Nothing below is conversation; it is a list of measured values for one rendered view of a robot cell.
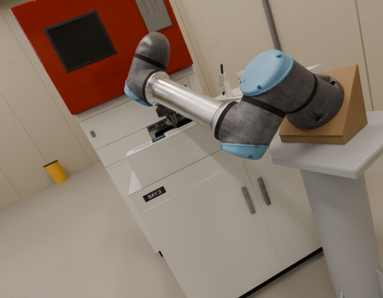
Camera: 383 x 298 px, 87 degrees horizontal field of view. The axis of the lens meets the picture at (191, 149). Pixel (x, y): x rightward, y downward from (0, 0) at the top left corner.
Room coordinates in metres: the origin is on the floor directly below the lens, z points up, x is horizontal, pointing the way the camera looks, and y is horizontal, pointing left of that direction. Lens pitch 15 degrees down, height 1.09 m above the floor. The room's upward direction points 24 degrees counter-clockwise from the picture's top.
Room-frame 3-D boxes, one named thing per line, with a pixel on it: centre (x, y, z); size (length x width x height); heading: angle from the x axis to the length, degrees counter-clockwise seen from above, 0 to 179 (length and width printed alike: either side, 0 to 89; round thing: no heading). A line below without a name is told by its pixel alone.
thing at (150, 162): (0.82, -0.03, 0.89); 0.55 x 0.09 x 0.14; 98
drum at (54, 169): (6.82, 4.46, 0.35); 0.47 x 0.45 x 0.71; 22
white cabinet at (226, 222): (1.10, -0.14, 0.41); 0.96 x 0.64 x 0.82; 98
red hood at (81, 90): (1.70, 0.22, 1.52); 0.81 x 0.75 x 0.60; 98
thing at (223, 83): (1.12, -0.30, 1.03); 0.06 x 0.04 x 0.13; 8
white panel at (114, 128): (1.39, 0.17, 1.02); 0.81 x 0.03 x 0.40; 98
